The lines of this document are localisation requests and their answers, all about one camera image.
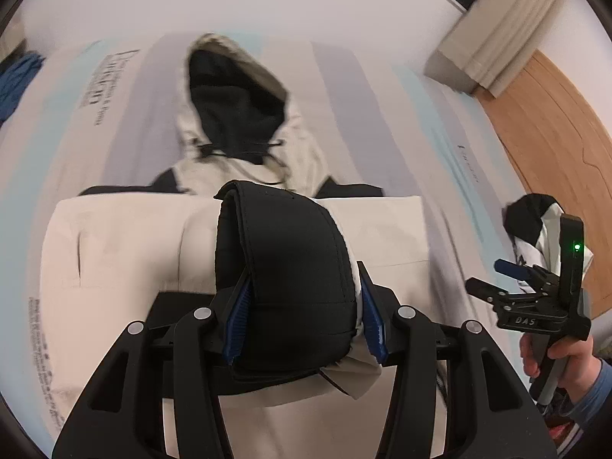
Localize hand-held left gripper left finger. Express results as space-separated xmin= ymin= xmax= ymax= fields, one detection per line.
xmin=52 ymin=268 xmax=254 ymax=459

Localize cream and black hooded jacket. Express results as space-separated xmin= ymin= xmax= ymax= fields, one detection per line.
xmin=41 ymin=33 xmax=448 ymax=459

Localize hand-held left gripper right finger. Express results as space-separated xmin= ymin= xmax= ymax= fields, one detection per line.
xmin=356 ymin=260 xmax=558 ymax=459

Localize person's right forearm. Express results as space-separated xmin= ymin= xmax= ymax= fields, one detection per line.
xmin=566 ymin=356 xmax=612 ymax=443

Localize striped bed mattress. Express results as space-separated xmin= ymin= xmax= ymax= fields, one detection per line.
xmin=0 ymin=33 xmax=531 ymax=450

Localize person's right hand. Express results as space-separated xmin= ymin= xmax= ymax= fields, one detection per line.
xmin=520 ymin=331 xmax=598 ymax=405

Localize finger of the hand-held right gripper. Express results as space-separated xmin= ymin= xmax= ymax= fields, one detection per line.
xmin=495 ymin=258 xmax=558 ymax=292
xmin=466 ymin=276 xmax=514 ymax=306

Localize beige curtain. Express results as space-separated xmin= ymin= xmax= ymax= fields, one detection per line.
xmin=423 ymin=0 xmax=575 ymax=101

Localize black and white cloth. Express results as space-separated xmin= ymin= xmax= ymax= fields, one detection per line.
xmin=504 ymin=194 xmax=594 ymax=293

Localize blue clothes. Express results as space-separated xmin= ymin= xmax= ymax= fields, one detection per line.
xmin=0 ymin=52 xmax=46 ymax=125

